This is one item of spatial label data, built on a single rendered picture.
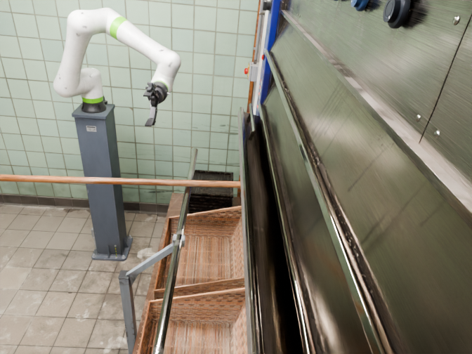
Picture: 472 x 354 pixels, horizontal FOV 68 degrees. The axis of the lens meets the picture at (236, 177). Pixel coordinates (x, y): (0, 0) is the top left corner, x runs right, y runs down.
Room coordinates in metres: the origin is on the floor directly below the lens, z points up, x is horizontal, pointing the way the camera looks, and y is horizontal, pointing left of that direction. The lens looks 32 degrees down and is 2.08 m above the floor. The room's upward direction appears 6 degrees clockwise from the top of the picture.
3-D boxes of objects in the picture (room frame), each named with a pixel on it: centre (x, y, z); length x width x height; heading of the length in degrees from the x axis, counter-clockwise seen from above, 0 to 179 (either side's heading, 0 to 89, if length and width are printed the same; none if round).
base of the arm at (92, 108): (2.08, 0.94, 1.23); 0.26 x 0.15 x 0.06; 5
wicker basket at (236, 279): (1.37, 0.12, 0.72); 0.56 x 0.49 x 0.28; 5
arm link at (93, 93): (2.02, 0.94, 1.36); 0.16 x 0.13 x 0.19; 154
